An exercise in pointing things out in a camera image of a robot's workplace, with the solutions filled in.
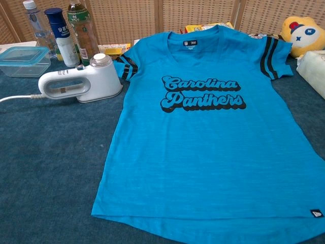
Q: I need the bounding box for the blue Carolina Panthers t-shirt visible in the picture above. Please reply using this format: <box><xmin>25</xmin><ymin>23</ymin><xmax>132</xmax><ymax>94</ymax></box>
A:
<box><xmin>91</xmin><ymin>24</ymin><xmax>325</xmax><ymax>244</ymax></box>

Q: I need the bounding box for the white handheld garment steamer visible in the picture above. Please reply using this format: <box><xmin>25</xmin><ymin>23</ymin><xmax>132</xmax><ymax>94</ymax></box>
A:
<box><xmin>38</xmin><ymin>53</ymin><xmax>124</xmax><ymax>104</ymax></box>

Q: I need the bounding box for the yellow snack box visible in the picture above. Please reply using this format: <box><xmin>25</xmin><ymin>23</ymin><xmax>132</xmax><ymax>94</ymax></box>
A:
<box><xmin>97</xmin><ymin>43</ymin><xmax>132</xmax><ymax>56</ymax></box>

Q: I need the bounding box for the yellow snack bag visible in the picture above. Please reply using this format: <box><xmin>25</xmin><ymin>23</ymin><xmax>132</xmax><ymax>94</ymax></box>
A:
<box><xmin>184</xmin><ymin>21</ymin><xmax>235</xmax><ymax>34</ymax></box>

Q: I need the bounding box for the wicker folding screen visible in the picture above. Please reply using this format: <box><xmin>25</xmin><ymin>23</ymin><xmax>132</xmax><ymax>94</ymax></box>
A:
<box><xmin>0</xmin><ymin>0</ymin><xmax>325</xmax><ymax>46</ymax></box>

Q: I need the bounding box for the green label tea bottle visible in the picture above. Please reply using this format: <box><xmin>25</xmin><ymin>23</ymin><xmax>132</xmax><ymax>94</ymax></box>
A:
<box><xmin>67</xmin><ymin>0</ymin><xmax>101</xmax><ymax>67</ymax></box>

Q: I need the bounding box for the dark teal table cloth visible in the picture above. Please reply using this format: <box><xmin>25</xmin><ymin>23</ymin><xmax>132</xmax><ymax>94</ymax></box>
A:
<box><xmin>0</xmin><ymin>54</ymin><xmax>325</xmax><ymax>244</ymax></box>

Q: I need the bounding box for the dark snack packet pink print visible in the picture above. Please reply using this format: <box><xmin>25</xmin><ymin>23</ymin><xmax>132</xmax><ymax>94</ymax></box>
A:
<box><xmin>247</xmin><ymin>32</ymin><xmax>282</xmax><ymax>43</ymax></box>

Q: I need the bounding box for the white bottle blue cap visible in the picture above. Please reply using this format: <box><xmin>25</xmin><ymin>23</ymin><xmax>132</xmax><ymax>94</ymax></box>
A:
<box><xmin>44</xmin><ymin>7</ymin><xmax>81</xmax><ymax>68</ymax></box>

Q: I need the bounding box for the clear container blue lid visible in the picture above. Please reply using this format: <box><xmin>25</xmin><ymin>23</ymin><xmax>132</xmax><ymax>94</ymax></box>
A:
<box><xmin>0</xmin><ymin>46</ymin><xmax>51</xmax><ymax>78</ymax></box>

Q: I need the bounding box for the clear water bottle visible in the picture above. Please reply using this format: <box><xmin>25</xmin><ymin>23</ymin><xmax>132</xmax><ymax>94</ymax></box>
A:
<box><xmin>22</xmin><ymin>0</ymin><xmax>58</xmax><ymax>59</ymax></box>

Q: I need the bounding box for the long white tissue pack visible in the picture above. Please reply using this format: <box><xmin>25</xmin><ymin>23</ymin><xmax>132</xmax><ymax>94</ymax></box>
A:
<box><xmin>296</xmin><ymin>50</ymin><xmax>325</xmax><ymax>100</ymax></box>

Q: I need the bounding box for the yellow plush toy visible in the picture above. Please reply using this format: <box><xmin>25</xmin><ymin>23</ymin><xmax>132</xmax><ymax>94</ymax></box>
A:
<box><xmin>279</xmin><ymin>16</ymin><xmax>325</xmax><ymax>59</ymax></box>

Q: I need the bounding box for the white power cord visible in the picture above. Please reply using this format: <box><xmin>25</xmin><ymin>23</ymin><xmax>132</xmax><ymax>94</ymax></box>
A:
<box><xmin>0</xmin><ymin>93</ymin><xmax>45</xmax><ymax>103</ymax></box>

